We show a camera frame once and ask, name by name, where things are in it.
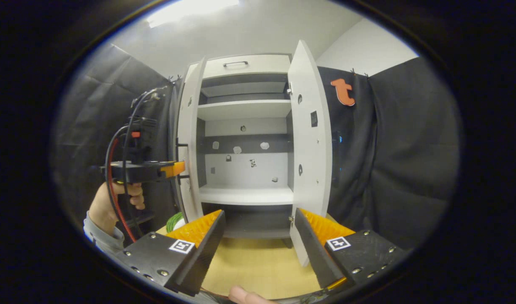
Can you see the white cabinet drawer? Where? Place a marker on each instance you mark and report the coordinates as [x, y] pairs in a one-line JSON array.
[[262, 64]]

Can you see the black backdrop cloth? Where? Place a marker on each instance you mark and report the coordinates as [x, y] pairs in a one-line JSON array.
[[401, 147]]

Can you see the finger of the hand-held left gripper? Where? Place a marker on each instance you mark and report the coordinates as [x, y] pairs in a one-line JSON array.
[[173, 169]]

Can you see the white double-door shoe cabinet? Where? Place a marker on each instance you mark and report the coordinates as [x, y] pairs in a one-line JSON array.
[[245, 109]]

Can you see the green white striped ball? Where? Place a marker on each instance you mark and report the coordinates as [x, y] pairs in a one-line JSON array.
[[174, 221]]

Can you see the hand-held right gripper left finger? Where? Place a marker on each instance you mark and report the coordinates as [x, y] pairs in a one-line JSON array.
[[207, 247]]

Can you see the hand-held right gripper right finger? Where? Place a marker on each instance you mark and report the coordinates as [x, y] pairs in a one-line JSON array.
[[314, 249]]

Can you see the white shoe cabinet door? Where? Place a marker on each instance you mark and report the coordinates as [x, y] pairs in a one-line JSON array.
[[312, 147], [190, 126]]

